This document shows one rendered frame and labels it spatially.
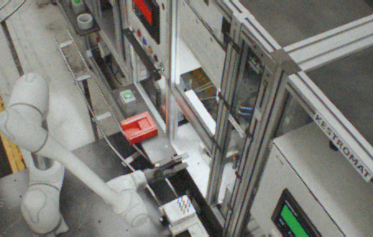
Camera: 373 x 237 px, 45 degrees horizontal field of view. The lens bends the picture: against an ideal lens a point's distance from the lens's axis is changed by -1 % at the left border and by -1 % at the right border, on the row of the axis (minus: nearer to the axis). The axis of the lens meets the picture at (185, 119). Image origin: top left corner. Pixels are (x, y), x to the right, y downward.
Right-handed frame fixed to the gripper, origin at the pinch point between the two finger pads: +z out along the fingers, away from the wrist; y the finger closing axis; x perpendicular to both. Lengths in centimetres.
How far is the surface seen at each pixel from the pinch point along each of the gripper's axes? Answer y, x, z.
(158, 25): 63, 27, 1
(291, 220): 62, -65, -1
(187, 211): -7.1, -20.9, -8.5
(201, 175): -9.9, -6.1, 7.3
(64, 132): -100, 118, -38
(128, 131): -8.8, 34.1, -14.3
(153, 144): -9.8, 21.2, -5.7
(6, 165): -99, 108, -86
